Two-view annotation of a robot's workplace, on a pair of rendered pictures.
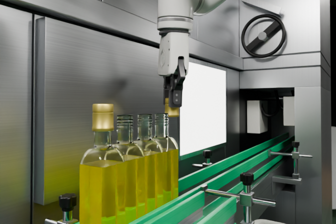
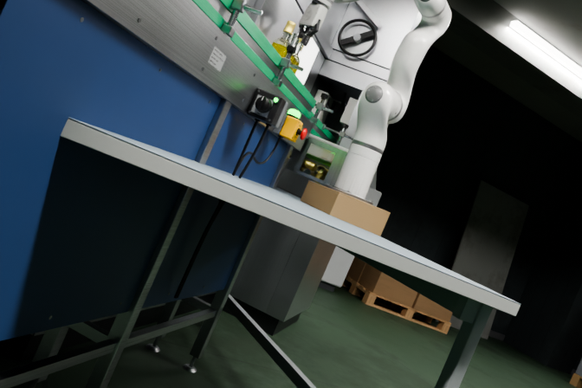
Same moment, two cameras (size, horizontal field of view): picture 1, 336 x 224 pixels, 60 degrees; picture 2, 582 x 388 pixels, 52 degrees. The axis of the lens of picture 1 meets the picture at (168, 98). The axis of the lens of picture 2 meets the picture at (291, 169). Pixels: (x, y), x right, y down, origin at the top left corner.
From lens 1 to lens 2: 1.81 m
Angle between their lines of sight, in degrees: 18
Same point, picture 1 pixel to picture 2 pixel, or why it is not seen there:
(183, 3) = not seen: outside the picture
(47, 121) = (257, 18)
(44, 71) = not seen: outside the picture
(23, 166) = not seen: hidden behind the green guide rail
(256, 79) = (336, 72)
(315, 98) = not seen: hidden behind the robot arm
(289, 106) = (351, 106)
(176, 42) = (321, 10)
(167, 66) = (311, 21)
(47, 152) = not seen: hidden behind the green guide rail
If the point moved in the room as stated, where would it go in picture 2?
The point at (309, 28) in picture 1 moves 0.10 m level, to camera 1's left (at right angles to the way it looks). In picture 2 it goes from (393, 48) to (378, 40)
